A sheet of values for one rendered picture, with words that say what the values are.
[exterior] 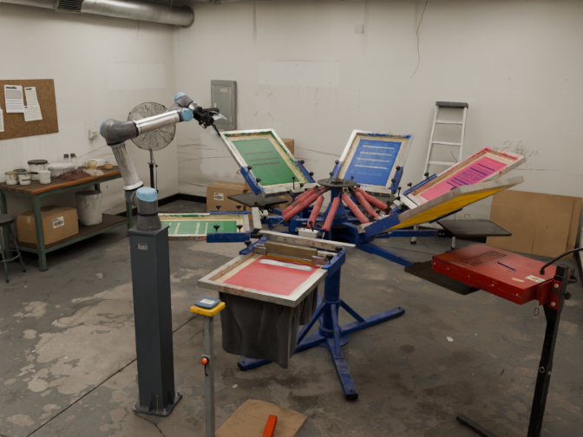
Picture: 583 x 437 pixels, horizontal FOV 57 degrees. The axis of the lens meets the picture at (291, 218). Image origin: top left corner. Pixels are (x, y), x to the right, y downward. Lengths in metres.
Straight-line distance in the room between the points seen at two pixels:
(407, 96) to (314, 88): 1.28
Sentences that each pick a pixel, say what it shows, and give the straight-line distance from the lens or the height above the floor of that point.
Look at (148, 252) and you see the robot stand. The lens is 3.24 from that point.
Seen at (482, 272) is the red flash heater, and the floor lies 1.10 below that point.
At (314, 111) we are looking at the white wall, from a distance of 7.59.
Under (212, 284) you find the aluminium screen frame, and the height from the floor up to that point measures 0.98.
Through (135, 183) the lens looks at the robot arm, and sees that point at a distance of 3.30.
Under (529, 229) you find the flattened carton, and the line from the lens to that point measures 7.17.
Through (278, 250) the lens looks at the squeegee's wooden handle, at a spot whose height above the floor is 1.02.
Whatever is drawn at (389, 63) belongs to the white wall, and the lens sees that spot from 7.26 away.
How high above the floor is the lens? 2.14
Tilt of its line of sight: 16 degrees down
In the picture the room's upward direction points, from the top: 1 degrees clockwise
